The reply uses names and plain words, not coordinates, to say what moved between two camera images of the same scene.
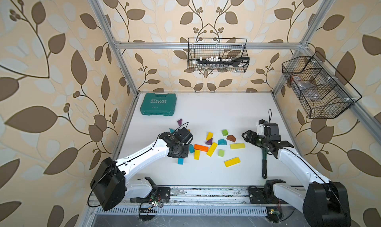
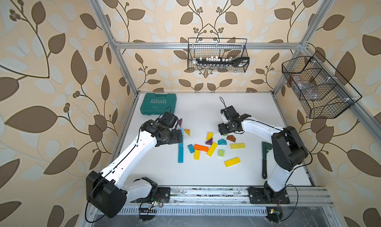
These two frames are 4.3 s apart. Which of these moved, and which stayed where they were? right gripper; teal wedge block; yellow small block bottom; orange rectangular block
Moved: right gripper
Stayed: orange rectangular block; yellow small block bottom; teal wedge block
